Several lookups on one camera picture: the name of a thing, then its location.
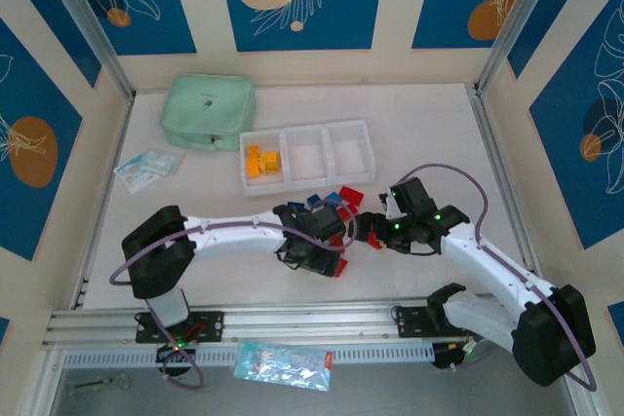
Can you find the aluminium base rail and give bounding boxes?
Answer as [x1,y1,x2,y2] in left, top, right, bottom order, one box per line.
[41,296,581,352]

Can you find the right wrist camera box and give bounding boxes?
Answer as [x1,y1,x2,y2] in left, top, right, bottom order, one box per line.
[378,185,400,220]

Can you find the aluminium side rail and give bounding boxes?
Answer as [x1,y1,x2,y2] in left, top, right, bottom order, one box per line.
[470,84,547,300]
[72,94,136,310]

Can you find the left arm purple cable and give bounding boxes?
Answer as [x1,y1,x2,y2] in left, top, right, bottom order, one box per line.
[109,213,361,391]

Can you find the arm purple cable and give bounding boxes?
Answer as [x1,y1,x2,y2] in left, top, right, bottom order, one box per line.
[400,163,599,393]
[109,213,361,391]

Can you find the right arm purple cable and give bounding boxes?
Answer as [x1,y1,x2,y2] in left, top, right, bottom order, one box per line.
[400,163,599,393]

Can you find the black connector board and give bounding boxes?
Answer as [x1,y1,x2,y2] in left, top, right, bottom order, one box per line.
[431,337,485,373]
[155,337,197,364]

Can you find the aluminium frame post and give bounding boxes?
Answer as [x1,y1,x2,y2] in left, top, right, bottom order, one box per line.
[36,0,137,100]
[476,0,571,95]

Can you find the white slotted cable duct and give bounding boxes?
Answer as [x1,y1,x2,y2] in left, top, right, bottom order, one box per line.
[62,343,435,369]

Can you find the blue printed plastic bag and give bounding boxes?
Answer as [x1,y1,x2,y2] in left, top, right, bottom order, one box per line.
[232,339,335,392]

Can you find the white plastic bin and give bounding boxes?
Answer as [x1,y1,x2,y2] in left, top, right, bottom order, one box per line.
[322,118,377,184]
[278,124,335,192]
[238,129,289,199]

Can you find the clear plastic packet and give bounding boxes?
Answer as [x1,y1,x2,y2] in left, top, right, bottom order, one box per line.
[141,148,187,176]
[112,155,162,195]

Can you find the mint green zipper pouch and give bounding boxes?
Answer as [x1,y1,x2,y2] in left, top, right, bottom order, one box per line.
[160,73,258,153]

